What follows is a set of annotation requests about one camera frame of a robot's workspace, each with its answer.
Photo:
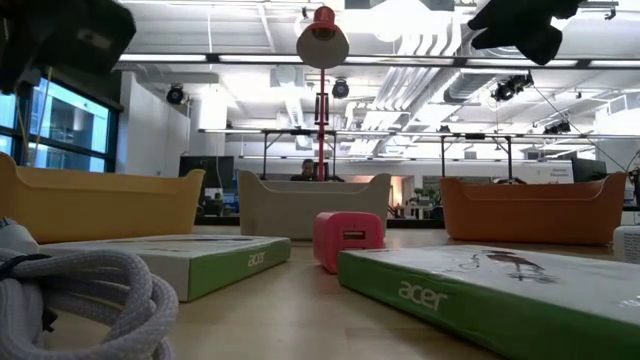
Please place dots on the pink USB charger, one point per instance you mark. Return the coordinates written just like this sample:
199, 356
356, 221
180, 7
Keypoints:
345, 250

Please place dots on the large window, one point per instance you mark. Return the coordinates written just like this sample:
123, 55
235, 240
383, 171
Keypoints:
70, 120

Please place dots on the yellow plastic bin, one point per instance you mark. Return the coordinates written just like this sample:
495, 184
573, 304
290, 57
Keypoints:
100, 205

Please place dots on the black wall monitor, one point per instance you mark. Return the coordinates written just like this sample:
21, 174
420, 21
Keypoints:
215, 172

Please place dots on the white USB charger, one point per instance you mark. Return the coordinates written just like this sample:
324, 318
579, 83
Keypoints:
627, 245

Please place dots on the overhead light bar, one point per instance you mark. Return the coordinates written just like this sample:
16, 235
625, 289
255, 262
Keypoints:
165, 57

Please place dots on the black desk monitor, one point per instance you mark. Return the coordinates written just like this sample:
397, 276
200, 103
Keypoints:
587, 170

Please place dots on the orange plastic bin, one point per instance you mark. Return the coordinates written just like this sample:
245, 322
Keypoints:
530, 215

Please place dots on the grey plastic bin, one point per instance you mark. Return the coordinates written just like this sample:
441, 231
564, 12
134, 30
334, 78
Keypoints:
280, 210

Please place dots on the red desk lamp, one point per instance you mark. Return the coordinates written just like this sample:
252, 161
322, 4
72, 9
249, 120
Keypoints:
322, 47

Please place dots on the person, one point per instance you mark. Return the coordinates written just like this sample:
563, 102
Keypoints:
307, 170

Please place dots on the white green Acer box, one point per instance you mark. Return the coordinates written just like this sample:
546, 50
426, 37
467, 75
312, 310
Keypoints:
500, 300
225, 265

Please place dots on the black ceiling spotlight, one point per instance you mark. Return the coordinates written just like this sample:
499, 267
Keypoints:
510, 88
340, 89
175, 94

